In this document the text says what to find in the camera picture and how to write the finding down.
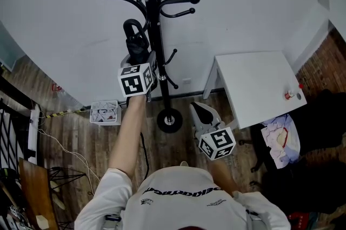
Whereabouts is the white floor cable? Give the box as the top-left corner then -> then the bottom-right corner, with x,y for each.
37,128 -> 101,195

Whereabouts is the small wooden block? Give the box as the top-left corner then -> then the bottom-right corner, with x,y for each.
36,214 -> 49,230

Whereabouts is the red bag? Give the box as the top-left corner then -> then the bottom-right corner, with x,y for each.
287,212 -> 312,230

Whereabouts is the white printed t-shirt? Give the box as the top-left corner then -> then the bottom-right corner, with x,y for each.
74,165 -> 291,230

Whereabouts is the plastic bottle with red cap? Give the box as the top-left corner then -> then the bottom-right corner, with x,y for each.
283,84 -> 305,100

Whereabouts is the beige oblong object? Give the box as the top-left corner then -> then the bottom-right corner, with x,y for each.
52,192 -> 66,211
49,180 -> 61,194

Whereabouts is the black wire frame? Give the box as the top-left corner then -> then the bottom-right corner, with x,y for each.
48,166 -> 88,190

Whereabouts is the brown wooden board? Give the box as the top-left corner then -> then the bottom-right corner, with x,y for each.
18,158 -> 59,230

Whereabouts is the pile of pale clothes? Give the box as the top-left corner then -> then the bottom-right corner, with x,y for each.
260,113 -> 302,170

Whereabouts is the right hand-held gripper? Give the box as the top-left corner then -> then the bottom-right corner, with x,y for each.
189,101 -> 236,161

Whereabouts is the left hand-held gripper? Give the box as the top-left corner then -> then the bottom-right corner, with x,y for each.
117,50 -> 159,103

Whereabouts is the black floor cable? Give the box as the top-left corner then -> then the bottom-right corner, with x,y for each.
139,131 -> 151,181

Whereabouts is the black lattice rack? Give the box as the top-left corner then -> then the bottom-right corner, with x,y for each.
0,98 -> 31,171

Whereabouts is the clear crushed plastic bottle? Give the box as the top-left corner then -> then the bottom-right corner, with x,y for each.
52,82 -> 66,95

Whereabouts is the black metal coat rack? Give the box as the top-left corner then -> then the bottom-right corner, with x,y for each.
85,0 -> 201,134

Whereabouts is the white power strip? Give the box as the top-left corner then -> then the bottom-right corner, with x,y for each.
28,108 -> 41,152

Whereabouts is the white table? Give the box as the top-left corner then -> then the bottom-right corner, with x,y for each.
202,50 -> 308,130

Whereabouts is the black office chair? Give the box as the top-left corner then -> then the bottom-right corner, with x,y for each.
237,88 -> 346,215

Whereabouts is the person's right forearm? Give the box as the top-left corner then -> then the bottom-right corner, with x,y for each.
210,160 -> 239,198

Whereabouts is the yellow black striped strip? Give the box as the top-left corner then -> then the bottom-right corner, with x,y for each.
45,108 -> 85,119

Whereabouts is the person's left forearm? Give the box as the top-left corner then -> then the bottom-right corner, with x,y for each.
108,93 -> 148,179

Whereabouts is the white bin with papers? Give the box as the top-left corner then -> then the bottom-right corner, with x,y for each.
89,100 -> 123,126

